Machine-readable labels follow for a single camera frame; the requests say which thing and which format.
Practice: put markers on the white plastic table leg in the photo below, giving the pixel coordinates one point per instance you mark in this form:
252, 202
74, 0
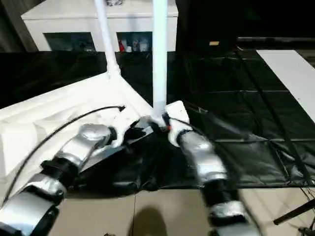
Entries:
160, 61
108, 37

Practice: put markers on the white plastic table top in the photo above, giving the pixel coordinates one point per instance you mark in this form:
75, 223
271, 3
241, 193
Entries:
49, 118

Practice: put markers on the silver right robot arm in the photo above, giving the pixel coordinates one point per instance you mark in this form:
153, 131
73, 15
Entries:
209, 162

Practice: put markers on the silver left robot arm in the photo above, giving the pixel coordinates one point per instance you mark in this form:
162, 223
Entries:
73, 152

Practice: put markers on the black mat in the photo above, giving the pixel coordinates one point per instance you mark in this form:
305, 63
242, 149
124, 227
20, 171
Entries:
246, 110

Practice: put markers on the small yellow tag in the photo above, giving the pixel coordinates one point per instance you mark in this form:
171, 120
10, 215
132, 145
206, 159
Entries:
214, 43

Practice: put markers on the white cabinet with glass doors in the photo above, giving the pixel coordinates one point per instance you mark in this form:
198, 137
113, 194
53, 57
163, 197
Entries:
73, 19

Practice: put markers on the dark crumpled plastic bag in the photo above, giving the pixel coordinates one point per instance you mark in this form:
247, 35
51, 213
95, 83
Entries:
113, 2

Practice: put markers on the white flat panel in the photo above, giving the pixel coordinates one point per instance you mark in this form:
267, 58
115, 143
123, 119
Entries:
290, 73

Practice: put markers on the black metal bar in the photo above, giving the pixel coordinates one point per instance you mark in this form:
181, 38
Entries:
275, 39

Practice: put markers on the grey curtain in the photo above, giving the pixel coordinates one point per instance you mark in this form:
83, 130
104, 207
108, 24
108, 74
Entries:
14, 27

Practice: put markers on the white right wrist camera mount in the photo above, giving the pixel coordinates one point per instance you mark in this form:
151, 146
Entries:
177, 115

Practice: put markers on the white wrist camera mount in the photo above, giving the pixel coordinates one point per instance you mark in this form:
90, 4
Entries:
123, 130
177, 115

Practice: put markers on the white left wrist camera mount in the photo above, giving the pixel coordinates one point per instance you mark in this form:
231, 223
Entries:
123, 130

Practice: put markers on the black folding table frame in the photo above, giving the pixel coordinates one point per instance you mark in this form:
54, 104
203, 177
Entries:
294, 214

